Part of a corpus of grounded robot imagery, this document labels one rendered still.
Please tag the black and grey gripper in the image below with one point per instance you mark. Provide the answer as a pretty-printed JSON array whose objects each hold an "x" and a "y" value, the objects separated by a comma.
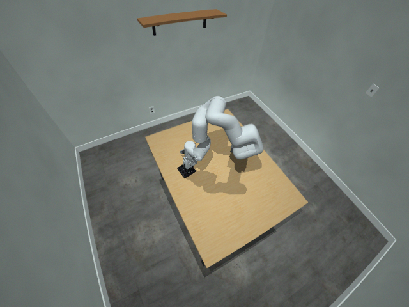
[{"x": 189, "y": 164}]

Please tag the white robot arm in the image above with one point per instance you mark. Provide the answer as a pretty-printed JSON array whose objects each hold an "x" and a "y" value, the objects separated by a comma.
[{"x": 246, "y": 142}]

